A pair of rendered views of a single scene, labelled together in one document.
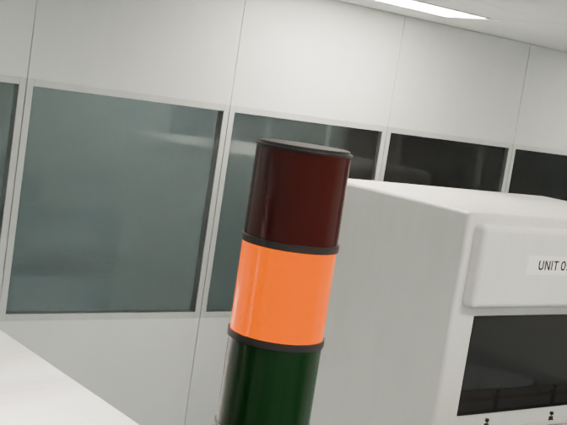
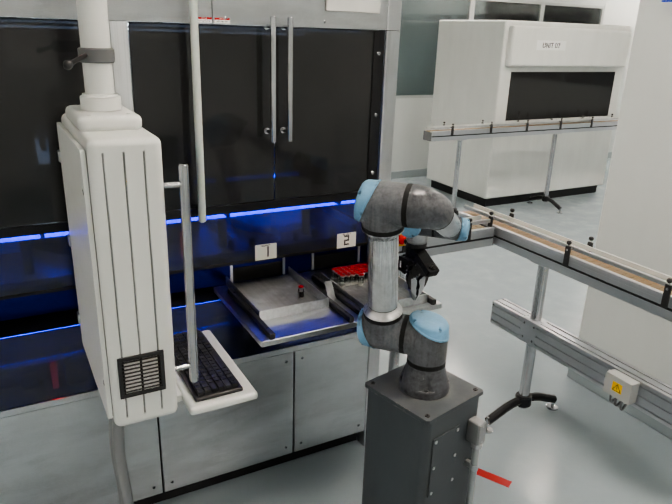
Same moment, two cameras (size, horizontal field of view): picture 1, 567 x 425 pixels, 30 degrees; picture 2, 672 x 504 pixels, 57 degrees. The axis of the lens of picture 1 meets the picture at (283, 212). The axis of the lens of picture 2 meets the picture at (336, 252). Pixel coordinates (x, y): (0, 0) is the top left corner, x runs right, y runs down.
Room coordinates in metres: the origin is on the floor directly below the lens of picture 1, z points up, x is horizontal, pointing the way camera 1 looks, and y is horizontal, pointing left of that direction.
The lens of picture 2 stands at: (-1.89, -0.32, 1.79)
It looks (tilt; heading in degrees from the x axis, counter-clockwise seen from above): 20 degrees down; 9
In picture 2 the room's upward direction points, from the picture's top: 2 degrees clockwise
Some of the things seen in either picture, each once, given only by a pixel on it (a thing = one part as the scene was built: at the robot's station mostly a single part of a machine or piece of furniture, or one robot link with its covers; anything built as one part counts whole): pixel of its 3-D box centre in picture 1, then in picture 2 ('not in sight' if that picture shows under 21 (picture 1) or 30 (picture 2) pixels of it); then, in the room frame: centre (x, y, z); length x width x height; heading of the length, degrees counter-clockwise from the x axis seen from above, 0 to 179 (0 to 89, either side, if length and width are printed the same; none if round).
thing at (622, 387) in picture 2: not in sight; (621, 386); (0.42, -1.11, 0.50); 0.12 x 0.05 x 0.09; 38
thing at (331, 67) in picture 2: not in sight; (329, 115); (0.36, 0.08, 1.50); 0.43 x 0.01 x 0.59; 128
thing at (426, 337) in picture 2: not in sight; (425, 336); (-0.23, -0.33, 0.96); 0.13 x 0.12 x 0.14; 80
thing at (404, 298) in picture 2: not in sight; (372, 287); (0.24, -0.12, 0.90); 0.34 x 0.26 x 0.04; 38
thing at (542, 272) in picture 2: not in sight; (532, 336); (0.87, -0.83, 0.46); 0.09 x 0.09 x 0.77; 38
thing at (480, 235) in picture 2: not in sight; (428, 235); (0.86, -0.30, 0.92); 0.69 x 0.16 x 0.16; 128
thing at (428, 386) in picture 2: not in sight; (425, 372); (-0.23, -0.33, 0.84); 0.15 x 0.15 x 0.10
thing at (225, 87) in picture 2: not in sight; (208, 119); (0.08, 0.44, 1.50); 0.47 x 0.01 x 0.59; 128
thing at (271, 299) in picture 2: not in sight; (275, 291); (0.12, 0.22, 0.90); 0.34 x 0.26 x 0.04; 38
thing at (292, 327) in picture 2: not in sight; (325, 297); (0.17, 0.05, 0.87); 0.70 x 0.48 x 0.02; 128
